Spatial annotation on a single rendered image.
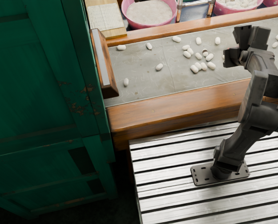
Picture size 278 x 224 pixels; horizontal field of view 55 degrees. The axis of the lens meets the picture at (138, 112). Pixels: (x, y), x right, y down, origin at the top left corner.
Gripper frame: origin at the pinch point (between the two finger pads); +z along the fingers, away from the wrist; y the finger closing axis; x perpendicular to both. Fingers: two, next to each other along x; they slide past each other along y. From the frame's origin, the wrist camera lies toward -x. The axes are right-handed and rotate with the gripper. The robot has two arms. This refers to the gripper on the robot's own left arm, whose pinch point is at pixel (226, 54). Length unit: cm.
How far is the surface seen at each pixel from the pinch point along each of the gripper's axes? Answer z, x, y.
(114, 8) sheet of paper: 34, -25, 37
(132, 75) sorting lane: 8.4, 3.2, 36.5
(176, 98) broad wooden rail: -5.2, 11.9, 23.1
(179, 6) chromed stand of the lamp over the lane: 18.7, -21.1, 10.9
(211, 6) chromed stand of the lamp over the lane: 20.4, -19.3, -4.7
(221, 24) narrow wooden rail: 20.2, -10.8, -8.5
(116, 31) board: 22.6, -14.5, 38.7
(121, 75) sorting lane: 9.4, 2.4, 40.8
